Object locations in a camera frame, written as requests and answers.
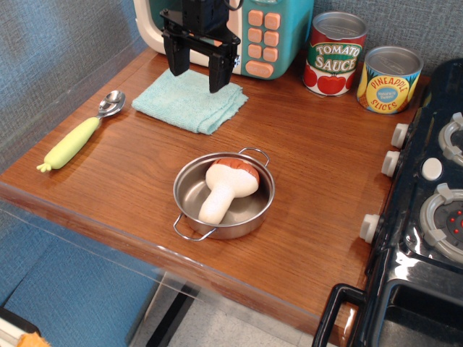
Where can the orange plush object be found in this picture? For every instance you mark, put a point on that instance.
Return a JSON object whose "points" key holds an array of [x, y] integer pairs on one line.
{"points": [[32, 340]]}

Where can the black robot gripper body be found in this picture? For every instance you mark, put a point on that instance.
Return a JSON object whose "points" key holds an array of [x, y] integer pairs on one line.
{"points": [[204, 24]]}

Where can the tomato sauce can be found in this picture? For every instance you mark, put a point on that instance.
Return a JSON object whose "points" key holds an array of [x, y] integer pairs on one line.
{"points": [[334, 49]]}

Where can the black toy stove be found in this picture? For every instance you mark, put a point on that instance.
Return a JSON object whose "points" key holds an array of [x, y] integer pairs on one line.
{"points": [[413, 294]]}

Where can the plush white brown mushroom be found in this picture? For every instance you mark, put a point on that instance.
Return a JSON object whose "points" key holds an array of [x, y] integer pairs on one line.
{"points": [[227, 179]]}

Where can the teal toy microwave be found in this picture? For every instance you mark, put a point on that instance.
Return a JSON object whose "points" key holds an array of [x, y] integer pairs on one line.
{"points": [[271, 32]]}

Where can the small steel pot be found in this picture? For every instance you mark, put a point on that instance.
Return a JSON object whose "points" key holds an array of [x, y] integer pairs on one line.
{"points": [[244, 216]]}

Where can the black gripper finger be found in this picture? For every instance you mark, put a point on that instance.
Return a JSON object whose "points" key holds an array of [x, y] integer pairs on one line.
{"points": [[220, 71], [177, 51]]}

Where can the spoon with green handle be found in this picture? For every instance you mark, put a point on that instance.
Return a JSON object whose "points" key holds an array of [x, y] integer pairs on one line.
{"points": [[74, 141]]}

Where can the light blue cloth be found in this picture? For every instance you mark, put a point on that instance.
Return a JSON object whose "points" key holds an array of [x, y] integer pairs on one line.
{"points": [[187, 103]]}

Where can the pineapple slices can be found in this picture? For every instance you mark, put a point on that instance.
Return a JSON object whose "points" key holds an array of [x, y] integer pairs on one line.
{"points": [[389, 78]]}

